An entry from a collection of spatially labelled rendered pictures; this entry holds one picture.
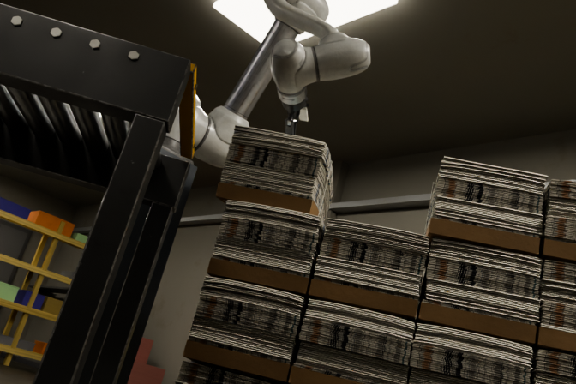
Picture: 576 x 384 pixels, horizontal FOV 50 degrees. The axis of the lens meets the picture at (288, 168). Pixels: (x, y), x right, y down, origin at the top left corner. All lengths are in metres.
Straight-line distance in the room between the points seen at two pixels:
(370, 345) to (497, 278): 0.37
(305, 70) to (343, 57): 0.11
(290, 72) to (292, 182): 0.32
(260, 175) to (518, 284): 0.76
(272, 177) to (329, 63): 0.37
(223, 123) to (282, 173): 0.50
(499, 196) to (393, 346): 0.50
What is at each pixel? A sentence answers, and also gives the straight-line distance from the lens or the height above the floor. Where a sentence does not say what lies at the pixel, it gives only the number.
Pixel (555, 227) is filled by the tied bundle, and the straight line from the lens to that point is 1.76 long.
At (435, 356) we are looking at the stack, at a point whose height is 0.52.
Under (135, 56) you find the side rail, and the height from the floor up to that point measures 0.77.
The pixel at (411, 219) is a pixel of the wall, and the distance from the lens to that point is 5.82.
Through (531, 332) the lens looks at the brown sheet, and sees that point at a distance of 1.68.
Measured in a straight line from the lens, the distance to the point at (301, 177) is 1.78.
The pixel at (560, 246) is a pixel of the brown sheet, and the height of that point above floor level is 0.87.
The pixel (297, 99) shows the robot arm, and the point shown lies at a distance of 1.85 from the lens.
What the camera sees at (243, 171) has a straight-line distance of 1.82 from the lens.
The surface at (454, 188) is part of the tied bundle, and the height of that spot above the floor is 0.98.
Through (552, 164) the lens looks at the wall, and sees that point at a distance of 5.33.
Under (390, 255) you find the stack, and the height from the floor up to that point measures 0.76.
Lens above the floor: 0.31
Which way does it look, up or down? 21 degrees up
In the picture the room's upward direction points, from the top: 15 degrees clockwise
